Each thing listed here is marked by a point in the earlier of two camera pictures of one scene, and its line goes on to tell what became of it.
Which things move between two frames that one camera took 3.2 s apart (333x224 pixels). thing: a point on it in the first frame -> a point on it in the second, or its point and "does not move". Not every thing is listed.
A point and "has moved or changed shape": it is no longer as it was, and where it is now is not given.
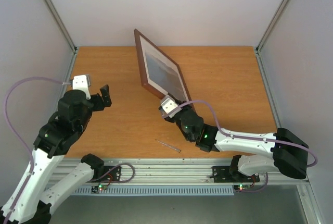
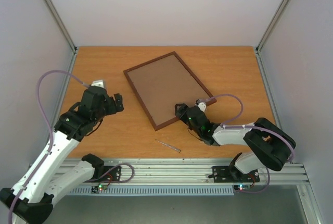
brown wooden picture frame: (159, 73) has moved or changed shape
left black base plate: (114, 175) does not move
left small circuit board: (94, 189) does not move
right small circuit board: (241, 186) does not move
